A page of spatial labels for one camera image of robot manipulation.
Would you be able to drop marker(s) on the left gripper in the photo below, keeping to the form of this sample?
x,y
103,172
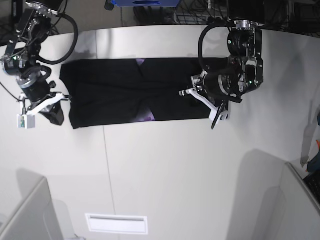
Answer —
x,y
215,88

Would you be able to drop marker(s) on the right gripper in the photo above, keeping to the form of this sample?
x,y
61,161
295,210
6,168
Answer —
x,y
38,91

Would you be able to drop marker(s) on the black T-shirt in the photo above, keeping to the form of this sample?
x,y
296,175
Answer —
x,y
124,91

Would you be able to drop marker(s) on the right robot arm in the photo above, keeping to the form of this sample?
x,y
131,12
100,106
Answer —
x,y
22,57

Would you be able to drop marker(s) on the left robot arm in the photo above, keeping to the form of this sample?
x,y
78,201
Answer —
x,y
244,70

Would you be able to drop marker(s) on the blue box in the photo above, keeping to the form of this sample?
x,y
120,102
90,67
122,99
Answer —
x,y
146,3

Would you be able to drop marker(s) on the grey partition panel left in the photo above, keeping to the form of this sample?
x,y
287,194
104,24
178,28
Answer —
x,y
34,218

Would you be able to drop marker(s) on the grey partition panel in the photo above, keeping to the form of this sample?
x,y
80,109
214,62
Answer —
x,y
34,218
301,219

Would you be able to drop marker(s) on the blue orange object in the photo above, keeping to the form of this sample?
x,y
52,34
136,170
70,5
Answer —
x,y
314,164

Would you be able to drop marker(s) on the black keyboard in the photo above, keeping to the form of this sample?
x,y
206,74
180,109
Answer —
x,y
313,183

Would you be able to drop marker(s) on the grey partition panel right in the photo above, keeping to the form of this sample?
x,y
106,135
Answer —
x,y
301,219

